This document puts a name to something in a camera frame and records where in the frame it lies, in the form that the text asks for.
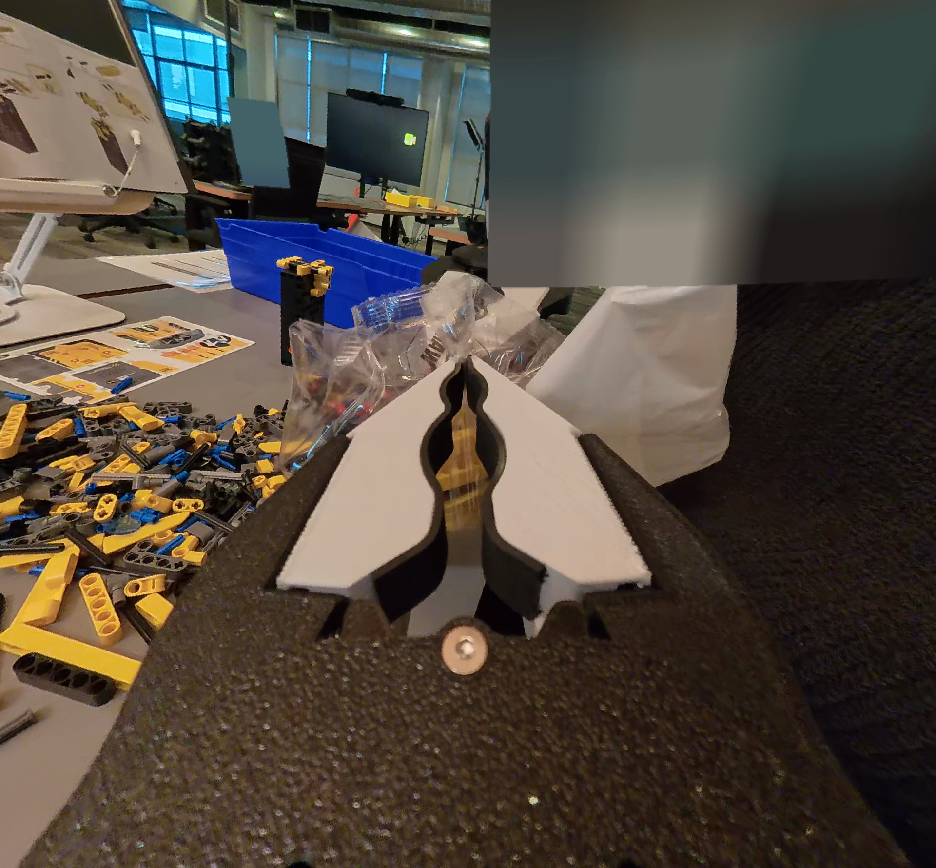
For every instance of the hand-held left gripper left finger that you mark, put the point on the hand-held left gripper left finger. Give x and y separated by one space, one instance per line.
358 517

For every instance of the instruction booklet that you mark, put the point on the instruction booklet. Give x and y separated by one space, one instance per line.
80 114

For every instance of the white paper sheet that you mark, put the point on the white paper sheet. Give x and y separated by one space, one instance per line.
168 270

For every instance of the black office chair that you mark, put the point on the black office chair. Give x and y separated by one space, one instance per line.
303 180

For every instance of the black light stand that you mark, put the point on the black light stand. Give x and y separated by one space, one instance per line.
477 166

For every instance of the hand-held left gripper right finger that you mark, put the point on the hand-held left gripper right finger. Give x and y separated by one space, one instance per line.
570 509

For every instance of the pile of yellow grey bricks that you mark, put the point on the pile of yellow grey bricks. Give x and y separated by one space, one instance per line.
110 502

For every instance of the clear plastic bag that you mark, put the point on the clear plastic bag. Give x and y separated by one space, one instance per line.
351 370

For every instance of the black block with yellow beams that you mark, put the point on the black block with yellow beams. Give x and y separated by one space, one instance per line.
301 319

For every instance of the yellow sticker sheet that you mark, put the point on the yellow sticker sheet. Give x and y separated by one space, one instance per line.
88 360

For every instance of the blue storage bin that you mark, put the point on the blue storage bin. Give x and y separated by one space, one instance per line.
263 261

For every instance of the yellow storage box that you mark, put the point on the yellow storage box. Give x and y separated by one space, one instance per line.
409 200

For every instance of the white book stand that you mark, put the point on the white book stand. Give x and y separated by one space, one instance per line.
44 312

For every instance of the black webcam bar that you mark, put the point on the black webcam bar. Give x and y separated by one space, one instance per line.
374 98

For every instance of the white paper bag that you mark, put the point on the white paper bag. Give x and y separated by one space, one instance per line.
643 385

